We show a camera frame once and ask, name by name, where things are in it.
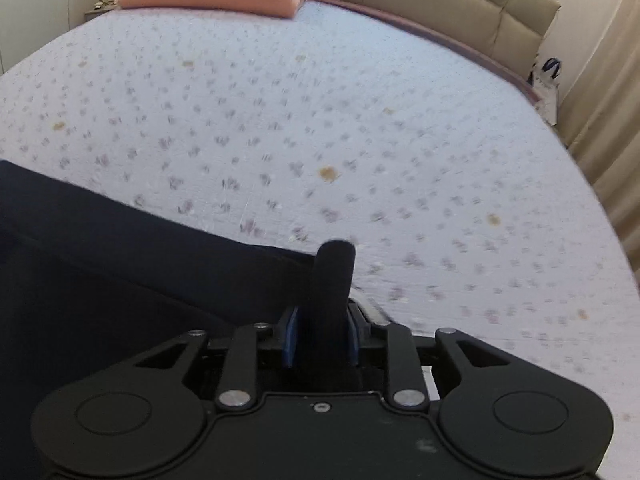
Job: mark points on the dark navy striped hoodie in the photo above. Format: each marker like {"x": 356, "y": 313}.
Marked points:
{"x": 100, "y": 285}

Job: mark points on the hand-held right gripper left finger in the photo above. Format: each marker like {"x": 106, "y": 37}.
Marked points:
{"x": 290, "y": 337}

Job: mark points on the beige curtain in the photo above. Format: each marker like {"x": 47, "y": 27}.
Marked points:
{"x": 610, "y": 135}

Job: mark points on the white shopping bag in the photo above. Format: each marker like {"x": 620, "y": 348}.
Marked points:
{"x": 546, "y": 85}

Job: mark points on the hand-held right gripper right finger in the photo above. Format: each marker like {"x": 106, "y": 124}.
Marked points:
{"x": 354, "y": 337}

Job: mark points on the bed with floral sheet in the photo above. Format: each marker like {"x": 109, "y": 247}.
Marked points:
{"x": 350, "y": 110}

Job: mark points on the beige padded headboard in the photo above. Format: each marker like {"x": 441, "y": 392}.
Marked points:
{"x": 425, "y": 5}

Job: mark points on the pale green nightstand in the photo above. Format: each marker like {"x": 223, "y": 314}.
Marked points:
{"x": 100, "y": 11}

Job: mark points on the pink folded blanket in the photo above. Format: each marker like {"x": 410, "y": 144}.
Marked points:
{"x": 210, "y": 1}

